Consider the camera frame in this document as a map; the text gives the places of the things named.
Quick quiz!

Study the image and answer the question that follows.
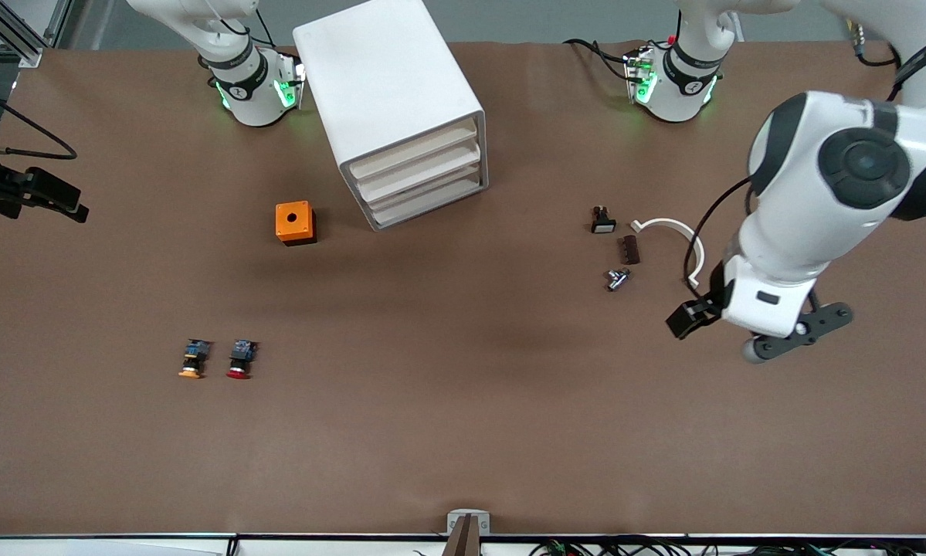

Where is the red mushroom push button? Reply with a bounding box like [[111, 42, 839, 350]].
[[226, 338, 259, 381]]

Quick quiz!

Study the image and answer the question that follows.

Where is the white plastic drawer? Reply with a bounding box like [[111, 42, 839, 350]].
[[365, 161, 489, 230], [354, 137, 487, 208], [345, 116, 485, 186]]

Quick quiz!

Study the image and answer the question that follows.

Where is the yellow mushroom push button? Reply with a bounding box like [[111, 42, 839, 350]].
[[178, 338, 212, 380]]

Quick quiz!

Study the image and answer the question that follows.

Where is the white drawer cabinet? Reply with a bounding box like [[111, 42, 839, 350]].
[[293, 0, 490, 232]]

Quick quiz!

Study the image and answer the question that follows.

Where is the brown pole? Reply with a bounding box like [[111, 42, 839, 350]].
[[443, 514, 480, 556]]

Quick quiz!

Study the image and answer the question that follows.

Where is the white curved plastic ring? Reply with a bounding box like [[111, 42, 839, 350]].
[[629, 218, 707, 290]]

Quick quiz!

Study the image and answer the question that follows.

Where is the orange push-button enclosure box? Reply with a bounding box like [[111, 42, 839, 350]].
[[275, 201, 317, 246]]

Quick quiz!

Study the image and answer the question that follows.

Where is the black base cable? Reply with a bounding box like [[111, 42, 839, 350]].
[[563, 37, 635, 82]]

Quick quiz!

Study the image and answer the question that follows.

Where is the grey metal bracket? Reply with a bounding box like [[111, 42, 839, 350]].
[[446, 509, 491, 536]]

